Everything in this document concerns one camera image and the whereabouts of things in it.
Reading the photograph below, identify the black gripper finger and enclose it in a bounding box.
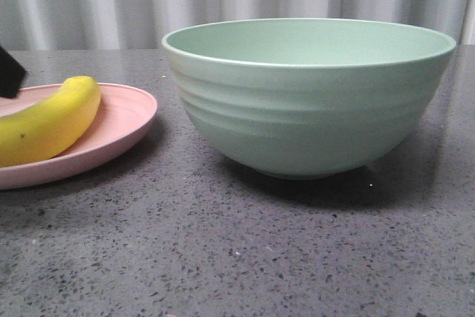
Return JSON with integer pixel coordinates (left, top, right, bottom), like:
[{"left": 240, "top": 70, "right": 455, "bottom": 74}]
[{"left": 0, "top": 47, "right": 27, "bottom": 99}]

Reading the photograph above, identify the yellow banana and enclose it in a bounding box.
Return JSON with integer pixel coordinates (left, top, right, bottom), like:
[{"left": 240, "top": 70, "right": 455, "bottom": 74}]
[{"left": 1, "top": 76, "right": 101, "bottom": 167}]

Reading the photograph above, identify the pink plate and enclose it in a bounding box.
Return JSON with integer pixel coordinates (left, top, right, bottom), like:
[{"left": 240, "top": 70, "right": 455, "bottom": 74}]
[{"left": 1, "top": 83, "right": 157, "bottom": 190}]

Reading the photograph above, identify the green ribbed bowl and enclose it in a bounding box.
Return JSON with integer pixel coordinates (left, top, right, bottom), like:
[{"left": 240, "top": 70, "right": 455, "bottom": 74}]
[{"left": 162, "top": 18, "right": 456, "bottom": 180}]

